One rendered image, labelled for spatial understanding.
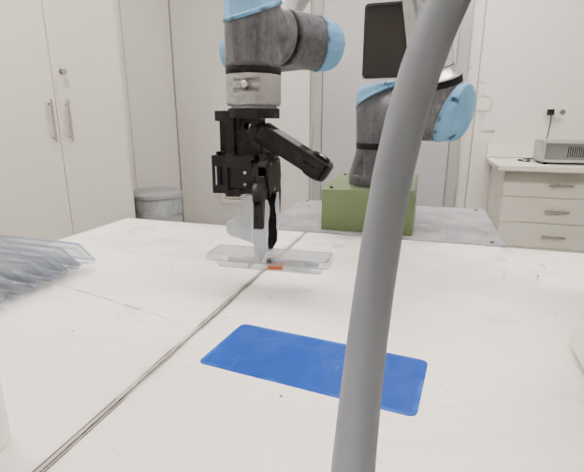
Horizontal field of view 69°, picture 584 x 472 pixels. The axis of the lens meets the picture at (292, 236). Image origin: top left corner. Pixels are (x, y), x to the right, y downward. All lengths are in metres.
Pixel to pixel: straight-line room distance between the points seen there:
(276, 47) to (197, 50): 3.31
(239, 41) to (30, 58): 1.79
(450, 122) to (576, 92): 2.61
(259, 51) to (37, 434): 0.47
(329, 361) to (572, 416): 0.22
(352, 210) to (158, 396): 0.68
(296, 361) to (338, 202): 0.59
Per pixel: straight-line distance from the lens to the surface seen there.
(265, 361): 0.49
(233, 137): 0.61
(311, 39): 0.65
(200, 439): 0.40
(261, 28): 0.59
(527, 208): 2.92
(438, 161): 3.38
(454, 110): 0.92
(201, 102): 3.86
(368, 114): 1.02
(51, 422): 0.45
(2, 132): 2.19
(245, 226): 0.60
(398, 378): 0.47
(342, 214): 1.01
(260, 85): 0.59
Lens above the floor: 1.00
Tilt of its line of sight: 15 degrees down
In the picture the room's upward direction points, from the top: straight up
